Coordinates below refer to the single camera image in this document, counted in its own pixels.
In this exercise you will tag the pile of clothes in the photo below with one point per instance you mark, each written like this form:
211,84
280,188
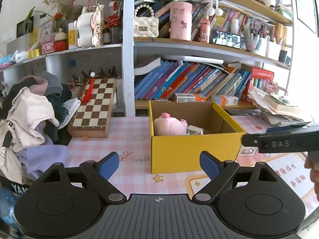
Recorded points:
34,117

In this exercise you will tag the white bookshelf frame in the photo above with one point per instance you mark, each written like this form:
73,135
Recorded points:
14,11

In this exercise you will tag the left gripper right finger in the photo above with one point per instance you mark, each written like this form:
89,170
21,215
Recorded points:
220,174

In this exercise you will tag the red book box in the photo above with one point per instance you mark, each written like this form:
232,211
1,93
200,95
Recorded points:
259,78

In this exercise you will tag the blue water bottle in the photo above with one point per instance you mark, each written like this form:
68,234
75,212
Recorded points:
8,201

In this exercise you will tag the pink cylindrical cup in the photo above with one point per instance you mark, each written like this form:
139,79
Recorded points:
180,20

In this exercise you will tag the white orange toothpaste box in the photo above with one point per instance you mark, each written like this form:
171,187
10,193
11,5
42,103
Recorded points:
189,97

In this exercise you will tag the stack of papers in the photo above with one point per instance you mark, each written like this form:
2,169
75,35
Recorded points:
276,111

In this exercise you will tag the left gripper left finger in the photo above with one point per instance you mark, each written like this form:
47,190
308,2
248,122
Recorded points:
97,175

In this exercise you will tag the pink cartoon table mat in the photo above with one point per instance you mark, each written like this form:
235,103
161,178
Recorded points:
130,138

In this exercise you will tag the yellow cardboard box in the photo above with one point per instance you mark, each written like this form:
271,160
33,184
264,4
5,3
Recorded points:
171,154

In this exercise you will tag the white quilted handbag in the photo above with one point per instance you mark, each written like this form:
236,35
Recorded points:
145,26

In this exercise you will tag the person's right hand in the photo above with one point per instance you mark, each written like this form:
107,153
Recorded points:
313,176

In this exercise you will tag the small orange white box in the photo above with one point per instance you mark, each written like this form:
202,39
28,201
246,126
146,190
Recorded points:
225,100

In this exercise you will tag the white pig toy car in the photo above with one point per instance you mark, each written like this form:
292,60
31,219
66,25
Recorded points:
90,27

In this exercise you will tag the red tassel ornament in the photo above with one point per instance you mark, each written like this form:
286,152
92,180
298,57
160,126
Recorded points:
87,95

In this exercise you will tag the wooden chessboard box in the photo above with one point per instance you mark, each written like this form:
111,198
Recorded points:
92,119

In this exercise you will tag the pink plush paw toy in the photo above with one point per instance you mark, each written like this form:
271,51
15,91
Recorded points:
166,125

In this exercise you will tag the row of leaning books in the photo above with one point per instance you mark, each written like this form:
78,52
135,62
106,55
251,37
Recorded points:
163,79

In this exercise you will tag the white pen holder box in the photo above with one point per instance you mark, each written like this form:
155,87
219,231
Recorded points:
267,48

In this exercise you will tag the dried flower bouquet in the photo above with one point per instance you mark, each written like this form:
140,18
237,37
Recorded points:
67,11

